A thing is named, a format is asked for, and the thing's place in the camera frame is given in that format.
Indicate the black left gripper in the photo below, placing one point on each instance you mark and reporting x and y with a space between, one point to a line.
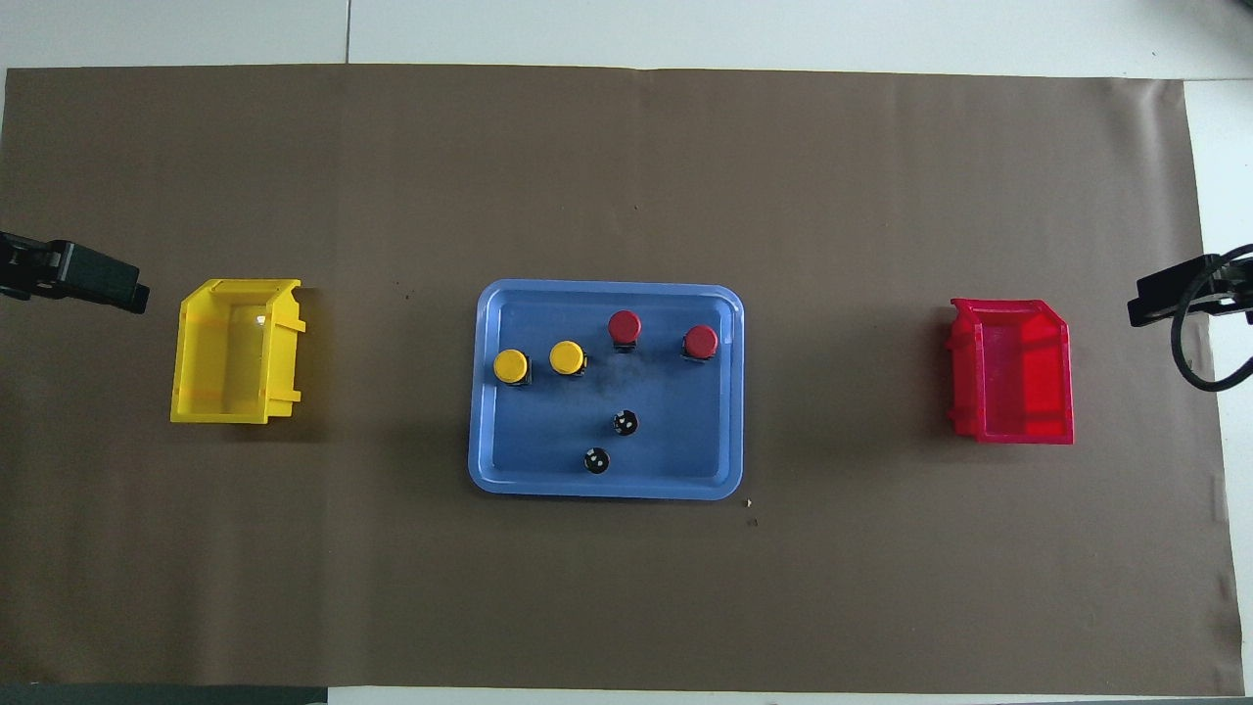
29 266

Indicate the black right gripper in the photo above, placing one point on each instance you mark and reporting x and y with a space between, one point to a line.
1235 284

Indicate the yellow push button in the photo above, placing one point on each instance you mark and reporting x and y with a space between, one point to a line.
567 357
511 365

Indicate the red push button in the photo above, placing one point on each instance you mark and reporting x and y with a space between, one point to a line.
624 325
700 341

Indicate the yellow plastic bin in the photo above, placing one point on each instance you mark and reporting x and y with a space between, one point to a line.
235 392

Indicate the red plastic bin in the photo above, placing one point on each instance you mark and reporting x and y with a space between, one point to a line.
1018 392

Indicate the blue plastic tray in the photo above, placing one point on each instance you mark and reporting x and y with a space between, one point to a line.
548 441

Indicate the black cylindrical component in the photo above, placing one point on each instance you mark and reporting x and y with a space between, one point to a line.
626 423
596 460

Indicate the brown paper mat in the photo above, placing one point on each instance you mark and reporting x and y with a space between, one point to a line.
626 176

